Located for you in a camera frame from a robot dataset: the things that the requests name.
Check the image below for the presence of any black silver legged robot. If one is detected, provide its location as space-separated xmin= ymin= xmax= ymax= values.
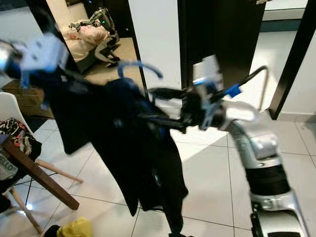
xmin=89 ymin=7 xmax=121 ymax=62

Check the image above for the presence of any pink white bedding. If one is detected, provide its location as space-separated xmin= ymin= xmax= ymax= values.
xmin=69 ymin=21 xmax=112 ymax=72

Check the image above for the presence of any yellow garment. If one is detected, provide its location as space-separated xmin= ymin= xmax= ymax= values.
xmin=57 ymin=216 xmax=94 ymax=237

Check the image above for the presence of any black shirt white lettering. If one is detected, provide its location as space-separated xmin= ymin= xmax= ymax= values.
xmin=37 ymin=69 xmax=189 ymax=235

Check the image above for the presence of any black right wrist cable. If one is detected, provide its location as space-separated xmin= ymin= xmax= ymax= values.
xmin=220 ymin=66 xmax=270 ymax=112

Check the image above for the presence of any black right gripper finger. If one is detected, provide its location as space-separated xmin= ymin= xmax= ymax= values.
xmin=148 ymin=88 xmax=185 ymax=98
xmin=137 ymin=114 xmax=188 ymax=134

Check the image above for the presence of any grey green underwear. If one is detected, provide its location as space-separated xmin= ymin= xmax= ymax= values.
xmin=0 ymin=158 xmax=20 ymax=183

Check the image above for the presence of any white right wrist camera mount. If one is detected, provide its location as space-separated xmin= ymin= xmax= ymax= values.
xmin=193 ymin=55 xmax=223 ymax=107

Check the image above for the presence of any black red printed garment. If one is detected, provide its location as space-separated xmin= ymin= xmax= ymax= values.
xmin=0 ymin=118 xmax=40 ymax=168

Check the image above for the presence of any open cardboard box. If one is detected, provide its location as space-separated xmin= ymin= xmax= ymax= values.
xmin=2 ymin=79 xmax=47 ymax=119

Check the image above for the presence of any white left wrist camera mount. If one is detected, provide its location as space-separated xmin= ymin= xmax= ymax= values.
xmin=22 ymin=34 xmax=70 ymax=75

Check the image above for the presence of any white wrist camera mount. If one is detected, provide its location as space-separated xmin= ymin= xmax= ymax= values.
xmin=22 ymin=34 xmax=70 ymax=75
xmin=193 ymin=55 xmax=223 ymax=107

